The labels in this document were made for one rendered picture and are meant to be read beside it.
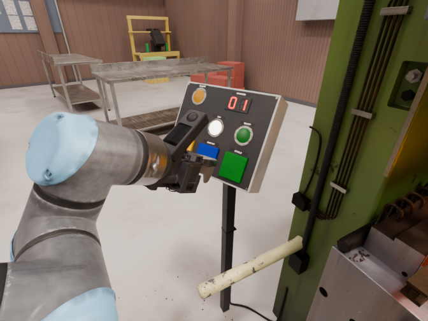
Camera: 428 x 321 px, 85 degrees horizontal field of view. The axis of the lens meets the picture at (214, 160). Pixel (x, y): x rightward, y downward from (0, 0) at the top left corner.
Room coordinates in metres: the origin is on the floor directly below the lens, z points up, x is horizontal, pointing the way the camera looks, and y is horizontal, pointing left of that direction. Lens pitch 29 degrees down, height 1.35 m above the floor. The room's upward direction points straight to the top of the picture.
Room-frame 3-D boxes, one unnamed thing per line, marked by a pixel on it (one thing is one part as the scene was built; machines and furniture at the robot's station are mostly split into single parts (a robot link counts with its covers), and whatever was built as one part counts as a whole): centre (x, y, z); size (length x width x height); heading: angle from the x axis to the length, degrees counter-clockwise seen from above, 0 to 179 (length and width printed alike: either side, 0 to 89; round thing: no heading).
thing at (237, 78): (6.01, -0.08, 0.36); 1.27 x 0.98 x 0.71; 38
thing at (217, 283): (0.55, -0.15, 0.62); 0.44 x 0.05 x 0.05; 118
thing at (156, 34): (7.94, 1.69, 0.88); 1.38 x 1.21 x 1.76; 128
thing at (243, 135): (0.62, -0.08, 1.09); 0.05 x 0.03 x 0.04; 28
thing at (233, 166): (0.58, -0.06, 1.01); 0.07 x 0.05 x 0.07; 53
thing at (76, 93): (5.00, 2.90, 0.50); 2.01 x 0.74 x 1.01; 40
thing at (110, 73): (3.51, 0.65, 0.49); 1.86 x 0.71 x 0.98; 128
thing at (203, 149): (0.64, 0.02, 1.01); 0.07 x 0.05 x 0.07; 53
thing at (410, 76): (0.53, -0.43, 1.25); 0.03 x 0.03 x 0.07; 28
